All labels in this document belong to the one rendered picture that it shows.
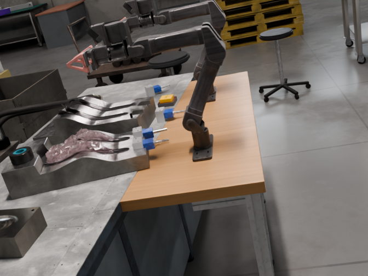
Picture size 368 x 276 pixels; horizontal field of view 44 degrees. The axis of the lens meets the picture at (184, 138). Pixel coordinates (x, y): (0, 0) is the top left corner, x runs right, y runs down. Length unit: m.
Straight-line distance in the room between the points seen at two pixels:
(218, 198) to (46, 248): 0.52
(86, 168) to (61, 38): 8.94
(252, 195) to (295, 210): 1.24
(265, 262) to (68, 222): 0.66
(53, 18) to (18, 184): 8.89
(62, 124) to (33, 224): 0.69
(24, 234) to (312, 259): 1.43
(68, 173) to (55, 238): 0.32
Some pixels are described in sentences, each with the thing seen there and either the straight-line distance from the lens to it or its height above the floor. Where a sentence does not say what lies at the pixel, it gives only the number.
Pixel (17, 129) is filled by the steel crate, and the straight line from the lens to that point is 4.08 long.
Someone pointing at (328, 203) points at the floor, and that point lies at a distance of 2.72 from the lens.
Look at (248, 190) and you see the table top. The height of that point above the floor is 0.77.
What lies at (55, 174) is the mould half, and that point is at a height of 0.86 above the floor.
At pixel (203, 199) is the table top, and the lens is 1.43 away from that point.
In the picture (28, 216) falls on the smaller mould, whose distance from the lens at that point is 1.43.
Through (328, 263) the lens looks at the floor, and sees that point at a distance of 2.32.
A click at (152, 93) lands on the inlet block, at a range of 2.41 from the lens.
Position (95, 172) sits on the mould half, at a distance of 1.64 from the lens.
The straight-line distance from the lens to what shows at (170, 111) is 2.00.
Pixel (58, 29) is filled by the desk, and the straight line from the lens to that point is 10.49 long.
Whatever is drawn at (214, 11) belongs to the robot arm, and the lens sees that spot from 2.10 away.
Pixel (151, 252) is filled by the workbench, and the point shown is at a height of 0.42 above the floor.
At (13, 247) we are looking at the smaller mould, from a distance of 1.38.
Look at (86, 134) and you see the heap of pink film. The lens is 1.77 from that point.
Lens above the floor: 1.49
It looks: 23 degrees down
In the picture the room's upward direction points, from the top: 13 degrees counter-clockwise
